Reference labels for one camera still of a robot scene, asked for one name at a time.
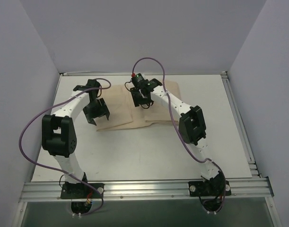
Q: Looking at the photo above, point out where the beige cloth wrap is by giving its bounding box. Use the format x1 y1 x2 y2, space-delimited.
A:
96 85 172 131

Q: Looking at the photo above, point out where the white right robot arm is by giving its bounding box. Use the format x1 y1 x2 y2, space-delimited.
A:
130 74 226 195

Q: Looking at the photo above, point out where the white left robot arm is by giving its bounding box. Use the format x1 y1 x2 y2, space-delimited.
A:
42 79 110 198

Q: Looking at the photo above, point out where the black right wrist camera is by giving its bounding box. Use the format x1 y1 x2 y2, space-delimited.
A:
131 73 148 89

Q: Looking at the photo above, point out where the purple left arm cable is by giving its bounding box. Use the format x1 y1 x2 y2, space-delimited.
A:
18 78 112 216

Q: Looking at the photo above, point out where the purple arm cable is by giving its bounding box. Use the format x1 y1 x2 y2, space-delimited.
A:
131 57 227 212
18 78 112 216

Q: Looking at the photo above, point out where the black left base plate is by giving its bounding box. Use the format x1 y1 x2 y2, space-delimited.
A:
60 182 101 199

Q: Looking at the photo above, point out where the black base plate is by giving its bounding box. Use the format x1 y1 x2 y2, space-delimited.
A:
188 181 224 197
60 182 101 199

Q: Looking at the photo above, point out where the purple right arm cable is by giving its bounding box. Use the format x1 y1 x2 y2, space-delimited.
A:
131 57 227 212

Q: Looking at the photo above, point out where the aluminium front rail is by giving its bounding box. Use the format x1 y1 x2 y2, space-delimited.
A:
19 177 274 202

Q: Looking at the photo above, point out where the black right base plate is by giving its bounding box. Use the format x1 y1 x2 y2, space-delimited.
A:
188 181 224 197

